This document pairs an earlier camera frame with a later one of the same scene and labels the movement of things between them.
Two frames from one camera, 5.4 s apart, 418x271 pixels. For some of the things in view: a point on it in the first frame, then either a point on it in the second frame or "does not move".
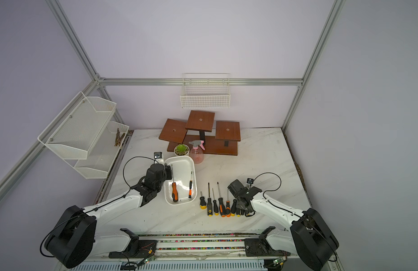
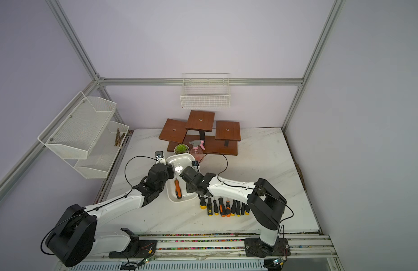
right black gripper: x=238 y=203 -> x=190 y=188
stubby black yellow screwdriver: x=203 y=203 does not move
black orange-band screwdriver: x=228 y=209 does not move
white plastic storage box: x=182 y=189 does not move
